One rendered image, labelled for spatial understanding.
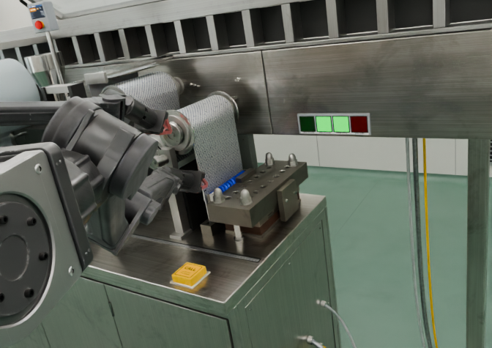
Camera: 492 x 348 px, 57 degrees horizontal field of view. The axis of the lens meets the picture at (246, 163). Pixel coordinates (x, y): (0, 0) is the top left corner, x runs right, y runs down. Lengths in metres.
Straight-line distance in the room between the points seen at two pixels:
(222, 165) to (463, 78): 0.78
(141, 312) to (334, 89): 0.93
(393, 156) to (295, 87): 2.61
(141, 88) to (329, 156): 2.89
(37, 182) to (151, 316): 1.15
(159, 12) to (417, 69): 0.96
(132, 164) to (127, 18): 1.50
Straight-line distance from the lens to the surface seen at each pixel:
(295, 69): 1.54
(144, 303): 1.49
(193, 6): 1.73
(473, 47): 1.38
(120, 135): 0.49
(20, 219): 0.38
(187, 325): 1.41
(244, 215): 1.36
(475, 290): 1.86
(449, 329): 2.51
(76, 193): 0.43
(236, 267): 1.33
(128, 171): 0.49
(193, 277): 1.28
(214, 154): 1.51
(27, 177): 0.38
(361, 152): 4.15
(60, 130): 0.51
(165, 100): 1.68
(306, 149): 4.35
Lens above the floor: 1.59
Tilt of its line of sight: 19 degrees down
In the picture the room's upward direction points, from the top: 9 degrees counter-clockwise
